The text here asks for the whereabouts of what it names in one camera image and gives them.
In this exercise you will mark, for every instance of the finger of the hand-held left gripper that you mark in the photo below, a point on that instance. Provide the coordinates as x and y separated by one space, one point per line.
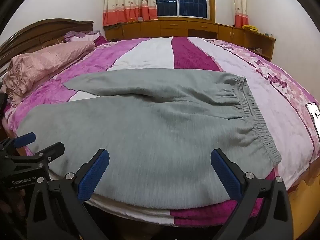
25 138
53 150

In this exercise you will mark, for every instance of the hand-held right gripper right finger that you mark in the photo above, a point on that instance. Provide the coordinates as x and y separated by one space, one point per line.
225 177

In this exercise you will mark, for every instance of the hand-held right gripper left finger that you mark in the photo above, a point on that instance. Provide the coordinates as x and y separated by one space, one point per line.
93 175

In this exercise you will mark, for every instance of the grey pants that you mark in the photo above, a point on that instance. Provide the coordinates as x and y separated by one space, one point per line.
150 135

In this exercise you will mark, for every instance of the pink ruffled pillow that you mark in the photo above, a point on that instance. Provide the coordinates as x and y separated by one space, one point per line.
45 60

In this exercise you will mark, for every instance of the dark wooden headboard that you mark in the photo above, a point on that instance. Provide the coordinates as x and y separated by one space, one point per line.
37 30

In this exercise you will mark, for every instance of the smartphone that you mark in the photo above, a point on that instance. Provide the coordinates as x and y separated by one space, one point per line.
315 115

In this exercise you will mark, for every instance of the purple frilled pillow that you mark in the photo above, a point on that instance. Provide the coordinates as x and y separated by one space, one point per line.
80 36

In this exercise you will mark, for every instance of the pink striped blanket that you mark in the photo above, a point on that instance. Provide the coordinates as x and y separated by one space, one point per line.
185 52

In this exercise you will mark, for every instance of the yellow cloth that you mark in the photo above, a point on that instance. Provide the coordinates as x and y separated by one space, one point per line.
248 27

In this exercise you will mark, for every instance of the wide floral orange curtain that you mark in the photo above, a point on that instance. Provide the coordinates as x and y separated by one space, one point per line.
125 0

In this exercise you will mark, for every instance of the narrow floral orange curtain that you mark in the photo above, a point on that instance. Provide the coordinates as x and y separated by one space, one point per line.
238 5

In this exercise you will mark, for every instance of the wooden wall cabinet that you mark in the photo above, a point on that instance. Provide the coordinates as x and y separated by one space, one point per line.
175 26

